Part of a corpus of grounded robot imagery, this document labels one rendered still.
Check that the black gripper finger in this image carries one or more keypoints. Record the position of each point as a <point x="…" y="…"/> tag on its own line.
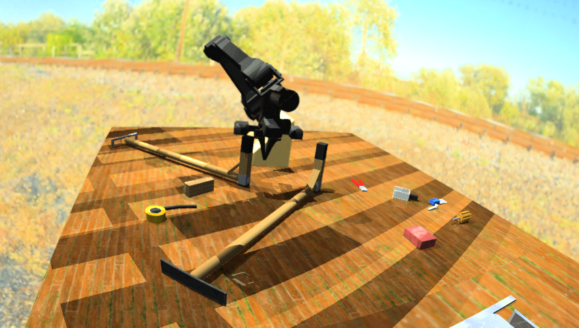
<point x="270" y="142"/>
<point x="262" y="145"/>

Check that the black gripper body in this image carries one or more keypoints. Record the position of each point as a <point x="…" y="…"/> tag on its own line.
<point x="243" y="127"/>

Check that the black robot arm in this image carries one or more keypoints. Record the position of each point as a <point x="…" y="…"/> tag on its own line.
<point x="249" y="75"/>

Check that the pink cube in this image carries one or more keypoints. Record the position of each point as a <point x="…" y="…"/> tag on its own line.
<point x="419" y="237"/>

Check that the yellow ring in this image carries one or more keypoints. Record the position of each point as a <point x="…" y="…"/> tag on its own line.
<point x="155" y="214"/>

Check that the blue-handled scraper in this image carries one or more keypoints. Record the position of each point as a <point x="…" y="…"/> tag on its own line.
<point x="437" y="201"/>

